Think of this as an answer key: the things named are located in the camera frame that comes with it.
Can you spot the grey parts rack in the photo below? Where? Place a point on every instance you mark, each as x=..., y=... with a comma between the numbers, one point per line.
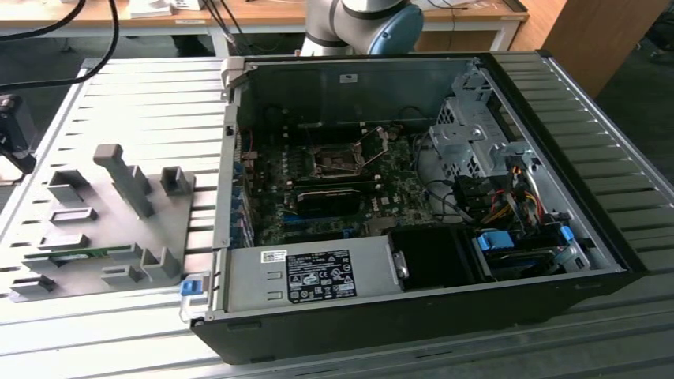
x=111, y=233

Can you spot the blue case latch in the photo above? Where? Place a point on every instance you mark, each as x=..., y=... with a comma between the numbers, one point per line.
x=191, y=288

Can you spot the green RAM stick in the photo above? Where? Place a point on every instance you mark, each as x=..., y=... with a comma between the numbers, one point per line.
x=74, y=256

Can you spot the black open PC case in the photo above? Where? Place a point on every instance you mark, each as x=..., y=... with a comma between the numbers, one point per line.
x=401, y=327

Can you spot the white box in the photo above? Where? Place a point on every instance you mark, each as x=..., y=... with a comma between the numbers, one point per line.
x=153, y=10

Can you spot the blue drive bay clip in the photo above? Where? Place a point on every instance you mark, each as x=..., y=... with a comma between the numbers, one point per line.
x=567, y=235

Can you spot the blue expansion slot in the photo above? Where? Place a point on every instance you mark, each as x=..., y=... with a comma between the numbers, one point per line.
x=293, y=216

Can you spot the square chipset heatsink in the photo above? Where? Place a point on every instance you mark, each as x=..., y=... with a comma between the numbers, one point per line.
x=382, y=225

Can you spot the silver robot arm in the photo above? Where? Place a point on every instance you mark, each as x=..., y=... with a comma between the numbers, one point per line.
x=337, y=23

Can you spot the wooden cabinet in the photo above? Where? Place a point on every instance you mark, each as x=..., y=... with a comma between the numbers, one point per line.
x=596, y=39

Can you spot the CPU socket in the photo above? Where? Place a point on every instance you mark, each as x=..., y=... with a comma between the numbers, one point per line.
x=337, y=162

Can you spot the green motherboard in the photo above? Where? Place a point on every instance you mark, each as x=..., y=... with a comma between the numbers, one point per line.
x=401, y=185

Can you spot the blue disk carrier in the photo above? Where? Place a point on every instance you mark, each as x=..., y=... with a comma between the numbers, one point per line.
x=493, y=241

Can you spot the metal drive cage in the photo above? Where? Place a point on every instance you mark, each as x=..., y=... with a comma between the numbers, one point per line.
x=464, y=150

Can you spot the black office chair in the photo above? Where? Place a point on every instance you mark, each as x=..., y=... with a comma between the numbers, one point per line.
x=664, y=35

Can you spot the wooden desk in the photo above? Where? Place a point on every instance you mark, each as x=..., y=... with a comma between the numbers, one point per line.
x=158, y=21

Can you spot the silver power supply unit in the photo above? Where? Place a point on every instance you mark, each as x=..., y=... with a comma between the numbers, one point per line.
x=253, y=280

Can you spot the black graphics card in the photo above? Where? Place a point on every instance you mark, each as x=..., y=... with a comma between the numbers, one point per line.
x=326, y=203

